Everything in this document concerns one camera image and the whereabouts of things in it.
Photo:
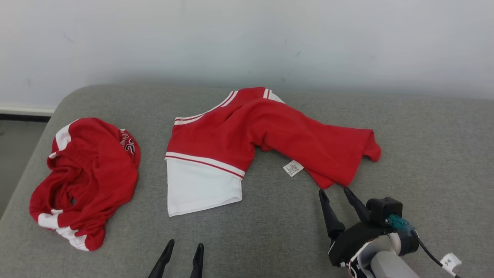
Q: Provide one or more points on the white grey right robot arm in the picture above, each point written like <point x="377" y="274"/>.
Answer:
<point x="386" y="266"/>

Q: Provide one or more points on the red numbered jersey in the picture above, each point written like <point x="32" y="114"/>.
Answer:
<point x="88" y="173"/>

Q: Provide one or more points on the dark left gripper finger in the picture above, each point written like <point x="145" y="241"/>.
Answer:
<point x="162" y="262"/>
<point x="197" y="262"/>

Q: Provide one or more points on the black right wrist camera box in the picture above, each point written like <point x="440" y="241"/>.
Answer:
<point x="382" y="210"/>

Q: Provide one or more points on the grey fabric sofa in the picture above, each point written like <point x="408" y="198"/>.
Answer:
<point x="270" y="231"/>

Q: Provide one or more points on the white wall baseboard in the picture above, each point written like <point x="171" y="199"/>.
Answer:
<point x="23" y="110"/>

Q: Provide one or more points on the red T-shirt white sleeves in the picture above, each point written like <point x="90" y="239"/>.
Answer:
<point x="231" y="139"/>

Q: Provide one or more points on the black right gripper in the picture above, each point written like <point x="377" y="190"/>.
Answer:
<point x="351" y="243"/>

